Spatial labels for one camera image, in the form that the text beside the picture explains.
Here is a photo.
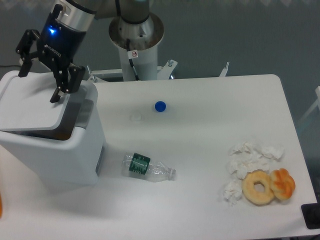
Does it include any plain ring donut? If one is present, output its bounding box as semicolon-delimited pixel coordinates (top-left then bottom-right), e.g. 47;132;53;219
241;170;275;206

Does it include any crumpled white tissue large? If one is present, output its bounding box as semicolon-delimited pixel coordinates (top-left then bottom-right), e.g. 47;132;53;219
227;141;285;180

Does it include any black device at table corner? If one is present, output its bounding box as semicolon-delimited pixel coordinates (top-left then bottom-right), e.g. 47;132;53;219
301;203;320;230

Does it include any white plastic trash can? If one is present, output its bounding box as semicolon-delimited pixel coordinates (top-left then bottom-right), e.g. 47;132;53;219
0;80;106;185

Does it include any white table bracket right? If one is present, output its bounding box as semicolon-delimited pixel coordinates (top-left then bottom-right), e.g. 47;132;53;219
219;61;230;77

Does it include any clear bottle with green label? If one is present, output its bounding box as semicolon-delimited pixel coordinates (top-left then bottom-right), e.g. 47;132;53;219
121;152;177;183

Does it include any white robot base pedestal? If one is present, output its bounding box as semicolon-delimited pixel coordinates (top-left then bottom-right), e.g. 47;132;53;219
88;13;178;83

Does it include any blue bottle cap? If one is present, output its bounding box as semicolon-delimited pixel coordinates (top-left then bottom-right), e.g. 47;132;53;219
154;101;167;113

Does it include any orange object at left edge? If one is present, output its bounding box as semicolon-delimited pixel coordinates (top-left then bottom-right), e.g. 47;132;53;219
0;186;4;219

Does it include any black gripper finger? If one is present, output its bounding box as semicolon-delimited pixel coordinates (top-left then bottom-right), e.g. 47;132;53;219
50;63;86;104
15;29;40;77

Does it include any white trash can lid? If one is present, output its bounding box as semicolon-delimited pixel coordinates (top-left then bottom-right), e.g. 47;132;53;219
0;70;75;132

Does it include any orange glazed twisted bread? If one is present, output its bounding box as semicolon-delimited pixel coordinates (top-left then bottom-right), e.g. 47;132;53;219
269;168;296;201

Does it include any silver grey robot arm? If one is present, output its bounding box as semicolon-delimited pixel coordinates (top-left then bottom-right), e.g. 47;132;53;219
15;0;150;103

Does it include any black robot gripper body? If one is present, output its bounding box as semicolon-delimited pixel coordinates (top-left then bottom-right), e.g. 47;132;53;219
36;17;86;75

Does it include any crumpled white tissue small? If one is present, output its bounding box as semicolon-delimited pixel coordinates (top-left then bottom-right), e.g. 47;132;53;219
223;179;243;206

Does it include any white frame at right edge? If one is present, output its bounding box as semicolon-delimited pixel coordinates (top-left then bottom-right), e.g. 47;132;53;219
296;86;320;133

